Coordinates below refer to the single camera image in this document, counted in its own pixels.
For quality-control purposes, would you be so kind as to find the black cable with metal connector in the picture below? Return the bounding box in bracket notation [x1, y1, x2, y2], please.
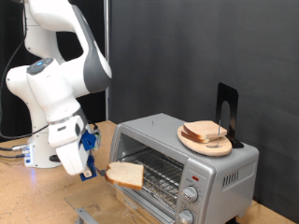
[0, 144, 31, 153]

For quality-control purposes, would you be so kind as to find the black metal bookend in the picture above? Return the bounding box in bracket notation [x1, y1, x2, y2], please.
[215, 82, 245, 149]

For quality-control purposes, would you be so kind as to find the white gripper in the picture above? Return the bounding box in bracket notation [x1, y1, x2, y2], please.
[55, 139, 94, 181]

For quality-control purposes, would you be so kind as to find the glass oven door with handle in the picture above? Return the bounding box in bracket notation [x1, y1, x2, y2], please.
[64, 176, 176, 224]

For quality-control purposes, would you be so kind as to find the round wooden board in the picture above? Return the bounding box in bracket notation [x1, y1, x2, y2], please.
[177, 125, 234, 158]

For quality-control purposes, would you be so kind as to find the black curtain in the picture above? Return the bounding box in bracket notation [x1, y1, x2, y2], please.
[0, 0, 108, 144]

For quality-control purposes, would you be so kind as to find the silver toaster oven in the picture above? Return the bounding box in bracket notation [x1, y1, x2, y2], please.
[107, 112, 261, 224]

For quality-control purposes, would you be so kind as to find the white wrist camera blue mount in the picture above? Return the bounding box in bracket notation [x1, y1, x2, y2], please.
[80, 127, 102, 152]

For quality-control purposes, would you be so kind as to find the white bread slice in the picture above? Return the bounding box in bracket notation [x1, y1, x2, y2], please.
[180, 130, 210, 145]
[182, 120, 228, 140]
[105, 161, 145, 191]

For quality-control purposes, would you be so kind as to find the black base cable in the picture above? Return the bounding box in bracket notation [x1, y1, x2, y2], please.
[0, 152, 27, 160]

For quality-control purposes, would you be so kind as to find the thin metal pin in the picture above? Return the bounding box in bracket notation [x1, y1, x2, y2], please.
[216, 119, 222, 148]

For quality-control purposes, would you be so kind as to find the metal spatula with blue block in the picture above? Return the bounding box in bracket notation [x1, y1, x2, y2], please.
[78, 155, 108, 182]

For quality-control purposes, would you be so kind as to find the silver oven knob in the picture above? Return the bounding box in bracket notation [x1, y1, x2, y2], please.
[181, 186, 199, 203]
[178, 209, 194, 224]

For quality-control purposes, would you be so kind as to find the wire oven rack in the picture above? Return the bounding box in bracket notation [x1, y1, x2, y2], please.
[115, 148, 185, 203]

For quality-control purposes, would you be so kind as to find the vertical metal pole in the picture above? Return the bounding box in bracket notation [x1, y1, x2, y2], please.
[103, 0, 111, 121]

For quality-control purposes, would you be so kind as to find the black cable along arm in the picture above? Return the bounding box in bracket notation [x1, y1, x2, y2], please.
[0, 0, 50, 141]

